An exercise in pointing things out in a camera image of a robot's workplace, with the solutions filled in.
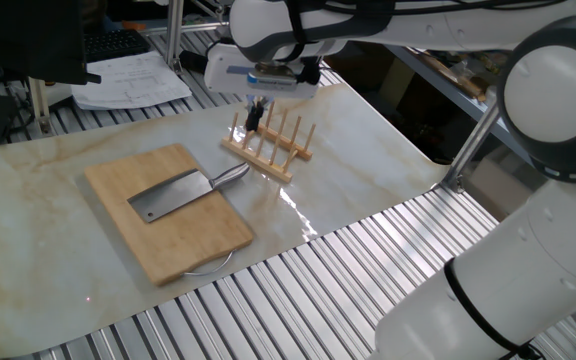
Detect wooden cutting board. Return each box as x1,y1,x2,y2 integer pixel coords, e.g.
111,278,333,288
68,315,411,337
83,143,255,287

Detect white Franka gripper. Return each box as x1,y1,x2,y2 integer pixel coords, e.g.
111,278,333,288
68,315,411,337
202,42,320,132

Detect steel cleaver knife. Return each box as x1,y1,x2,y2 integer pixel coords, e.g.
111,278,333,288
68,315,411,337
127,162,251,224

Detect white printed paper sheets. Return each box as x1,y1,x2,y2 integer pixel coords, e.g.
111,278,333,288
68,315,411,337
71,51,193,111

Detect black flat phone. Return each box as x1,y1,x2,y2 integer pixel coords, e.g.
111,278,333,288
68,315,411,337
178,49,209,75

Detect wooden peg rack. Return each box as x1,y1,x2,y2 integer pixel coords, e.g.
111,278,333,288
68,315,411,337
220,99,318,184

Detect marble pattern table mat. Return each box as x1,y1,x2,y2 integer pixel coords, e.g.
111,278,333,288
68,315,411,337
0,82,449,359

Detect black keyboard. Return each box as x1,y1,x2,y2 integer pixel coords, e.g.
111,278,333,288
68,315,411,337
83,28,152,64

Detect grey cluttered shelf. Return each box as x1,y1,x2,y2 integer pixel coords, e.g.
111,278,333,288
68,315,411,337
387,44,534,161

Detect black monitor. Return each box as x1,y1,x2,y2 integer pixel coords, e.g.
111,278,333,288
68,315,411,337
0,0,102,86

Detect aluminium frame post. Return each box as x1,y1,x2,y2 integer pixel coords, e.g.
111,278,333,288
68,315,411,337
27,77,54,136
442,102,502,194
165,0,185,74

